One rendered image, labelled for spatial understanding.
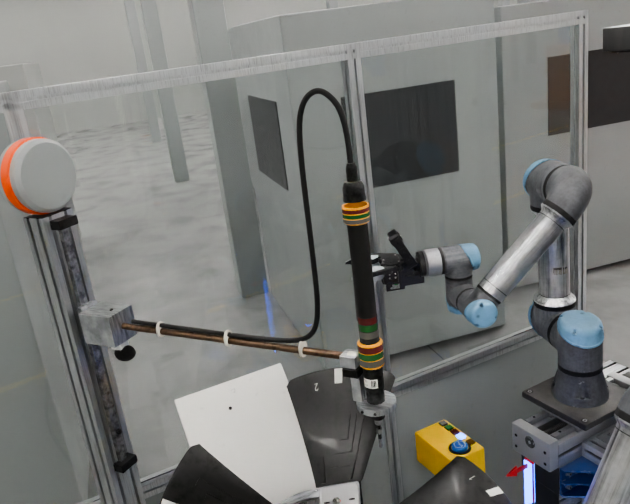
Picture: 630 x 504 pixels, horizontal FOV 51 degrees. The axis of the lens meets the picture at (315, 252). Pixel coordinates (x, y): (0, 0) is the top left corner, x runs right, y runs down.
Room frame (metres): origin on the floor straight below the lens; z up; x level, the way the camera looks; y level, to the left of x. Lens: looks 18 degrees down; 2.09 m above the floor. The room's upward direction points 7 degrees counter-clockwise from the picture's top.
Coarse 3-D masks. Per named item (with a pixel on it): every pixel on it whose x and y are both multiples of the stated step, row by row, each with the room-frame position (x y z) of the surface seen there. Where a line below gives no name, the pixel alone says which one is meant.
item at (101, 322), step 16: (96, 304) 1.35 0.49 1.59; (112, 304) 1.33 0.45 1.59; (128, 304) 1.32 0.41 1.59; (80, 320) 1.30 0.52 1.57; (96, 320) 1.28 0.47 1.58; (112, 320) 1.27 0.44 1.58; (128, 320) 1.30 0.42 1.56; (96, 336) 1.28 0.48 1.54; (112, 336) 1.26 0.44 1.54; (128, 336) 1.30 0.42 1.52
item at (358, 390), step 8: (344, 352) 1.03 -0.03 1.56; (344, 360) 1.01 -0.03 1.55; (352, 360) 1.00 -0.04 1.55; (344, 368) 1.01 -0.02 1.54; (352, 368) 1.00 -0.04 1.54; (360, 368) 1.01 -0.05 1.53; (344, 376) 1.01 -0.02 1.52; (352, 376) 1.00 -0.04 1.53; (360, 376) 1.00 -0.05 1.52; (352, 384) 1.01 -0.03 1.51; (360, 384) 1.00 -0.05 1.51; (352, 392) 1.01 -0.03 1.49; (360, 392) 1.00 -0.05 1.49; (360, 400) 1.00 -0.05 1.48; (392, 400) 0.99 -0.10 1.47; (360, 408) 0.98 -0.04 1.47; (368, 408) 0.98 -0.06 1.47; (376, 408) 0.97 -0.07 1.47; (384, 408) 0.97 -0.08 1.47; (392, 408) 0.98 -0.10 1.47; (376, 416) 0.97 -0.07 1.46
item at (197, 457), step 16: (192, 448) 0.99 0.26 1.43; (192, 464) 0.98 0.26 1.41; (208, 464) 0.98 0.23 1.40; (176, 480) 0.97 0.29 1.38; (192, 480) 0.97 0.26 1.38; (208, 480) 0.97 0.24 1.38; (224, 480) 0.97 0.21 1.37; (240, 480) 0.97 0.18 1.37; (176, 496) 0.96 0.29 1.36; (192, 496) 0.96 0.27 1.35; (208, 496) 0.96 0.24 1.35; (224, 496) 0.96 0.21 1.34; (240, 496) 0.96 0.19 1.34; (256, 496) 0.96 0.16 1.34
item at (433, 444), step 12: (444, 420) 1.50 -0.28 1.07; (420, 432) 1.46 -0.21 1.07; (432, 432) 1.46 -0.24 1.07; (444, 432) 1.45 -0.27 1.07; (420, 444) 1.45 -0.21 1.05; (432, 444) 1.41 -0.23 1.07; (444, 444) 1.40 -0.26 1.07; (468, 444) 1.39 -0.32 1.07; (420, 456) 1.45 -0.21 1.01; (432, 456) 1.40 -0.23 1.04; (444, 456) 1.36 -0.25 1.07; (468, 456) 1.35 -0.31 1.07; (480, 456) 1.36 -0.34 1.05; (432, 468) 1.41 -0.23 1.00; (480, 468) 1.36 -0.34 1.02
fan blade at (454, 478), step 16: (448, 464) 1.17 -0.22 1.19; (464, 464) 1.16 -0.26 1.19; (432, 480) 1.13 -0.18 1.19; (448, 480) 1.12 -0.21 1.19; (464, 480) 1.12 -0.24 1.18; (480, 480) 1.12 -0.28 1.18; (416, 496) 1.09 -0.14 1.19; (432, 496) 1.08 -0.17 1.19; (448, 496) 1.08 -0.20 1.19; (464, 496) 1.07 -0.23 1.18; (480, 496) 1.07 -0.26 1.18; (496, 496) 1.08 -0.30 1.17
